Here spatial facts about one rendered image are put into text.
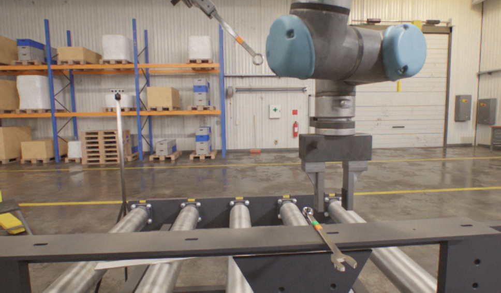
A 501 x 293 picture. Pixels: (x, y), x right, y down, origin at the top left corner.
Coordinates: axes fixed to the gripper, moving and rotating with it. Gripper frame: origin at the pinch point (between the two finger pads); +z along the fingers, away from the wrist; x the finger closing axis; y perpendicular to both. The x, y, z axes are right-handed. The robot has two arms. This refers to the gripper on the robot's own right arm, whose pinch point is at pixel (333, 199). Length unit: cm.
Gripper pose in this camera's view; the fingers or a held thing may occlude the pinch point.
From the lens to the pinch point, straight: 53.8
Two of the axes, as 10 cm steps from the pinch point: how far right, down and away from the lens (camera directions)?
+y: 0.6, 0.9, -9.9
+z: 0.2, 10.0, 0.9
